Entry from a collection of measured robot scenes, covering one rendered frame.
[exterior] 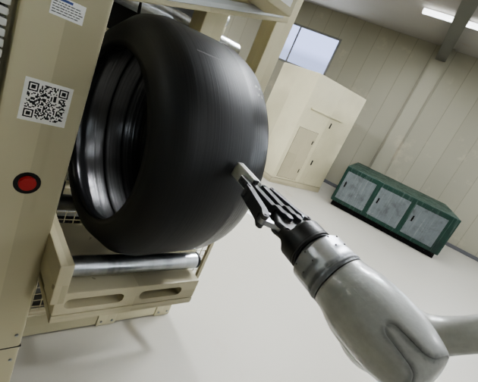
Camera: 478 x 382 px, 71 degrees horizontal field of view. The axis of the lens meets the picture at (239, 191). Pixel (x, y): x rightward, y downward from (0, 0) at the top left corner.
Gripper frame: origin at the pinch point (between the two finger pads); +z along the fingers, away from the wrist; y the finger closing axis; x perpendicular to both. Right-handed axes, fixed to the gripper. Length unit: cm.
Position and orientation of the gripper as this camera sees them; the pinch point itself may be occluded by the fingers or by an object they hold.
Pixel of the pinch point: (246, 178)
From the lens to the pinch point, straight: 64.7
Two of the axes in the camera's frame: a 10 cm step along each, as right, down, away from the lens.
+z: -5.0, -6.0, 6.2
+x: -4.7, 8.0, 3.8
